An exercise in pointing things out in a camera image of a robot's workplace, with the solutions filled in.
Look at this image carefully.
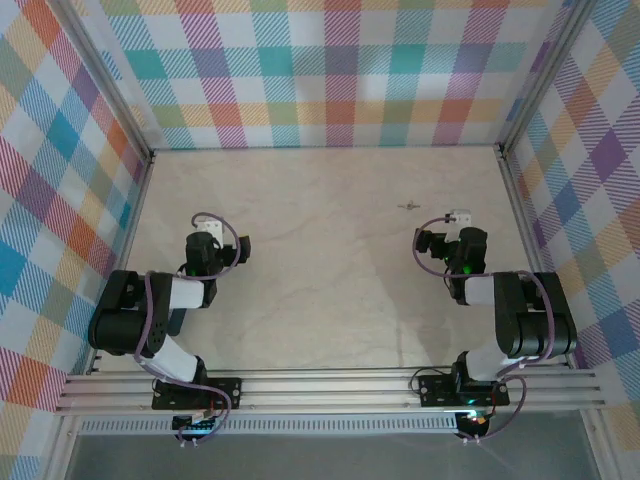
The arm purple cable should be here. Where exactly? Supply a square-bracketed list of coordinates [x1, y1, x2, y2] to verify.
[411, 214, 557, 445]
[133, 211, 240, 447]

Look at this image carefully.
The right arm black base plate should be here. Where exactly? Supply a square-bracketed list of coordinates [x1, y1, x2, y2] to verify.
[418, 373, 510, 407]

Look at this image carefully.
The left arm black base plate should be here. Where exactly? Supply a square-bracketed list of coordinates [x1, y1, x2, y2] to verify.
[152, 378, 243, 411]

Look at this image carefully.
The wide aluminium mounting rail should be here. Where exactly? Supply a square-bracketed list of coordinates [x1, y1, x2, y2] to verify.
[53, 367, 607, 417]

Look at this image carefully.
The aluminium table side rail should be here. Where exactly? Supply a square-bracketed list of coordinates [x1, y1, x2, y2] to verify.
[85, 149, 157, 376]
[497, 144, 576, 371]

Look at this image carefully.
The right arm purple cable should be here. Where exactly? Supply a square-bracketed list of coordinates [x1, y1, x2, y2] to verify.
[411, 214, 557, 445]

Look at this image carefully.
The aluminium frame post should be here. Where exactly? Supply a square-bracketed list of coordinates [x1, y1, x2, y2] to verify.
[494, 0, 604, 156]
[47, 0, 156, 161]

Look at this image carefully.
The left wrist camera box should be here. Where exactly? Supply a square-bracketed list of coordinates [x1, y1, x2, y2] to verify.
[196, 219, 224, 247]

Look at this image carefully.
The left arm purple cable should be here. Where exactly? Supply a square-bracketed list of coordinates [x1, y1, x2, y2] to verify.
[133, 211, 240, 447]

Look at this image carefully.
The slotted grey cable duct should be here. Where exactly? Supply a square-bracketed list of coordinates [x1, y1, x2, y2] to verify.
[78, 417, 460, 437]

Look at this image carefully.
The aluminium frame leg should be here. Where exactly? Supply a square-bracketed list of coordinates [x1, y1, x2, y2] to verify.
[42, 414, 84, 480]
[582, 409, 619, 480]

